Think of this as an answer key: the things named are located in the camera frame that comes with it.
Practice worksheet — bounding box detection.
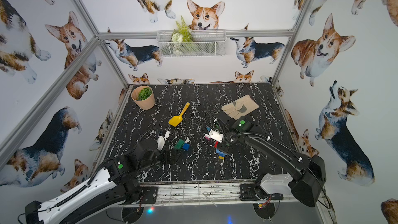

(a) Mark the light blue lego brick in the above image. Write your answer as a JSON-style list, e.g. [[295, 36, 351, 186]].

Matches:
[[216, 149, 227, 157]]

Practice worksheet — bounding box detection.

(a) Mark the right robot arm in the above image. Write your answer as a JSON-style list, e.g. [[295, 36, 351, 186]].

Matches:
[[211, 113, 326, 207]]

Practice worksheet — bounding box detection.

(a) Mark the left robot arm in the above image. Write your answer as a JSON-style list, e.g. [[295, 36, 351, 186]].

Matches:
[[17, 137, 165, 224]]

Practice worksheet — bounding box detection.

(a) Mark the green lego brick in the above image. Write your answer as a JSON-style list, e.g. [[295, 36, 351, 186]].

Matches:
[[174, 139, 185, 150]]

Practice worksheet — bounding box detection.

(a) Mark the dark blue small lego brick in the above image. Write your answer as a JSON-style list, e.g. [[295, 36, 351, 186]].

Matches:
[[182, 143, 190, 151]]

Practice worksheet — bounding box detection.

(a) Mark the cream canvas work glove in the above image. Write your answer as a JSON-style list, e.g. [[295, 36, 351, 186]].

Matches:
[[221, 95, 259, 120]]

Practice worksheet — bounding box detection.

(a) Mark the yellow toy shovel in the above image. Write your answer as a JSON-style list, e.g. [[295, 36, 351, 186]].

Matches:
[[169, 102, 190, 127]]

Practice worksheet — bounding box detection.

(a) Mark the terracotta pot with green plant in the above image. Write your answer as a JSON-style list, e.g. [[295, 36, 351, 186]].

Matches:
[[131, 86, 155, 110]]

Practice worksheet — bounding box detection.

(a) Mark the green fern with white flower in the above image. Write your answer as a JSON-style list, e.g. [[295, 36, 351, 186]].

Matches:
[[171, 16, 194, 56]]

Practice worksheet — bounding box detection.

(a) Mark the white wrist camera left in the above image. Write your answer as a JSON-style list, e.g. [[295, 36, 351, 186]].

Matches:
[[157, 130, 170, 151]]

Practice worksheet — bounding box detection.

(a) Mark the white wire wall basket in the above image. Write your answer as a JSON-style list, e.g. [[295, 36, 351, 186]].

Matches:
[[157, 30, 227, 58]]

